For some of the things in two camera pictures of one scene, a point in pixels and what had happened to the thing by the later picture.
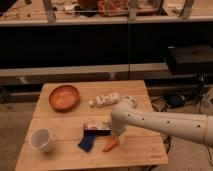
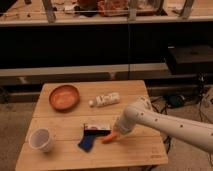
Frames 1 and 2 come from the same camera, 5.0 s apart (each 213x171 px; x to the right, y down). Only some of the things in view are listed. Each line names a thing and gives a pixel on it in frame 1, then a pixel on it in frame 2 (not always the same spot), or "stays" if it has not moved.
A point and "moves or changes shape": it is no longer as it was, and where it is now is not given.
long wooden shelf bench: [35, 76] stays
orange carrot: [113, 141] moves or changes shape
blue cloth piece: [86, 142] stays
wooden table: [72, 126] stays
